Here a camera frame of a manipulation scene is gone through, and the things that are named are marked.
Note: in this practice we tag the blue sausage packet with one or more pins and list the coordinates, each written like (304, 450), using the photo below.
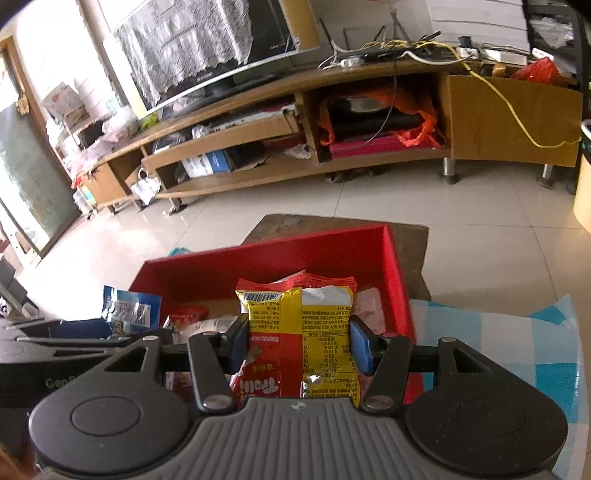
(131, 311)

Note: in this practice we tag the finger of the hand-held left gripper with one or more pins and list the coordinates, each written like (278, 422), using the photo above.
(69, 328)

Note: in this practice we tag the blue white checkered tablecloth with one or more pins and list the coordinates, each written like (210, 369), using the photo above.
(485, 332)

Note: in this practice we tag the white lace cloth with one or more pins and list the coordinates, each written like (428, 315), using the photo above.
(184, 41)

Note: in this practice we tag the red plastic bag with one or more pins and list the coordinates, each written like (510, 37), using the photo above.
(538, 70)

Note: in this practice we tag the blue white carton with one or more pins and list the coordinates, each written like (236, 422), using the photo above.
(205, 164)

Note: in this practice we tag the red cardboard box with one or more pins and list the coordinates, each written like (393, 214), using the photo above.
(277, 258)

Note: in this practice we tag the wooden TV stand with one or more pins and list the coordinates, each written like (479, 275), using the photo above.
(508, 124)

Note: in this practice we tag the magenta flat box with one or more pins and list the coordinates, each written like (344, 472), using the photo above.
(364, 146)

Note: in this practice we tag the silver media player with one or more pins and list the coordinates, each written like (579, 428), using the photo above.
(249, 115)

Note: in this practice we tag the orange plastic bag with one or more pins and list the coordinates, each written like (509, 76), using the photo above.
(425, 124)

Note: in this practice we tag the yellow snack packet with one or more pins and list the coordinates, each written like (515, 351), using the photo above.
(281, 318)

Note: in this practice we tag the red snack packet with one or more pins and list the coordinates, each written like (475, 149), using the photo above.
(187, 319)

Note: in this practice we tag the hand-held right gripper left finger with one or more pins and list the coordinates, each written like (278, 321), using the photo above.
(240, 344)

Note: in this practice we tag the printed cardboard box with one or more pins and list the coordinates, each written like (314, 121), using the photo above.
(64, 106)

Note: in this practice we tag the black shelf rack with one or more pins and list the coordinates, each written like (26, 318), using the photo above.
(554, 27)

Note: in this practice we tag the flat screen television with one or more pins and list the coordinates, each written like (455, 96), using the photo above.
(277, 41)

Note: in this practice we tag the glass sliding door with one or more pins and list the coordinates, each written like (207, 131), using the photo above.
(32, 184)

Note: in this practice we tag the clear plastic snack packet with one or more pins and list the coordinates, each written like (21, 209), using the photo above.
(369, 307)

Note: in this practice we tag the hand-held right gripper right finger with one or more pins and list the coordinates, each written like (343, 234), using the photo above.
(362, 346)

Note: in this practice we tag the white power strip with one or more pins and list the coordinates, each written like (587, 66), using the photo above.
(351, 61)

